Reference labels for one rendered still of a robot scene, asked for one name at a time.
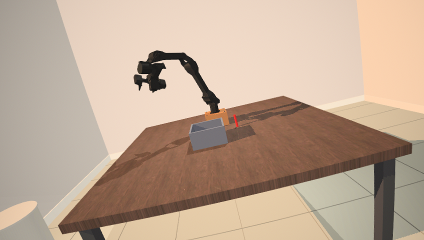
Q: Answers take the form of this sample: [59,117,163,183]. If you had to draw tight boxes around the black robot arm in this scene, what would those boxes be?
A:
[137,50,220,114]

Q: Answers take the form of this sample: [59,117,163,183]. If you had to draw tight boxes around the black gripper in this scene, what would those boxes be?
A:
[133,73,167,91]

